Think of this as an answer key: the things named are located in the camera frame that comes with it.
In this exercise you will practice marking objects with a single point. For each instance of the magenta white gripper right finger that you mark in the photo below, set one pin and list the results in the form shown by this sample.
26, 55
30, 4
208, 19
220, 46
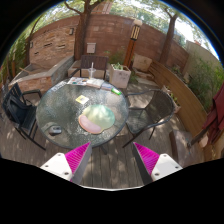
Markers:
153, 166

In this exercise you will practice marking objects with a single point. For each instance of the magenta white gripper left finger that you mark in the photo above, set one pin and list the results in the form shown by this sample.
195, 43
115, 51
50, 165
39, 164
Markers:
70, 166

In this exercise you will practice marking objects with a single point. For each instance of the grey computer mouse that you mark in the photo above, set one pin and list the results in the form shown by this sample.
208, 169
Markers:
55, 130

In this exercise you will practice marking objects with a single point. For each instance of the green mouse pad pink rest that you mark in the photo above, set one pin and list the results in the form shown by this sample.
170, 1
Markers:
96, 118

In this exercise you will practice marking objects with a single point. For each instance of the round glass patio table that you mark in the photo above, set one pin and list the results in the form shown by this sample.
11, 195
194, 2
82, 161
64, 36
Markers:
58, 107

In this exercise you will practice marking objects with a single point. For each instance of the black mesh chair right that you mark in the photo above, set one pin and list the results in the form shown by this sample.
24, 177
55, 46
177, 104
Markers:
158, 111

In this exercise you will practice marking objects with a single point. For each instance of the yellow sticky note pad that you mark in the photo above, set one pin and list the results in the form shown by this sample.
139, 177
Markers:
82, 99

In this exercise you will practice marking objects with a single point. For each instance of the wooden bench fence right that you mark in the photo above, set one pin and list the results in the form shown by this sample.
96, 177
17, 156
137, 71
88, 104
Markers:
192, 113

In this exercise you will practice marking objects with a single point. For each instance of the black chair left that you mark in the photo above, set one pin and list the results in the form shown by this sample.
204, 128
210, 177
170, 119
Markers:
21, 112

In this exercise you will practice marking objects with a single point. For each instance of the green marker pen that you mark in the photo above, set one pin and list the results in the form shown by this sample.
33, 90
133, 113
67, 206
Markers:
115, 91

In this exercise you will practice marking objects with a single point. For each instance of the open magazine on table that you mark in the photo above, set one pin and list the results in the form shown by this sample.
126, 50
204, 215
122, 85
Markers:
97, 83

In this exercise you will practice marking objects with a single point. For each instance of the stone outdoor counter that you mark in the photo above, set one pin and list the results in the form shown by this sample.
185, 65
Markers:
43, 80

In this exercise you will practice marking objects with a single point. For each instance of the white square planter box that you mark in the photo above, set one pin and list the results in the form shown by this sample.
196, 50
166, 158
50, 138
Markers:
119, 75

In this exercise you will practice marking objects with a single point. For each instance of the clear plastic bottle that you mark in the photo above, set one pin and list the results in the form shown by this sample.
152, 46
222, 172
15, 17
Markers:
92, 70

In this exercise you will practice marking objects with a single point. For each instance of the dark chair behind table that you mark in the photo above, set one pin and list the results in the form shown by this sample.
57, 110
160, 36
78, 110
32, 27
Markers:
99, 63

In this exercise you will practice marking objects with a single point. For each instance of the tree trunk centre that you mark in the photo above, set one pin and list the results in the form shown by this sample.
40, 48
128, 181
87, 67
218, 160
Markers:
84, 17

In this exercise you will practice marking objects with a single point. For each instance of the tree trunk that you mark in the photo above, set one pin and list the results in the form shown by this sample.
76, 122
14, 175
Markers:
84, 17
169, 37

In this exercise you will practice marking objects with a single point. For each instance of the tree trunk right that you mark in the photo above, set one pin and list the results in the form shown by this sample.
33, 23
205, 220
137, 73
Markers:
169, 37

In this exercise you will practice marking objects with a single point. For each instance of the white wall mailbox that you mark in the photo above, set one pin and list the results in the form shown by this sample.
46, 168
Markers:
91, 48

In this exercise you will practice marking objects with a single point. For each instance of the wooden lamp post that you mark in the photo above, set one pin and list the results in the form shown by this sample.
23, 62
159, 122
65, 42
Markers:
132, 42

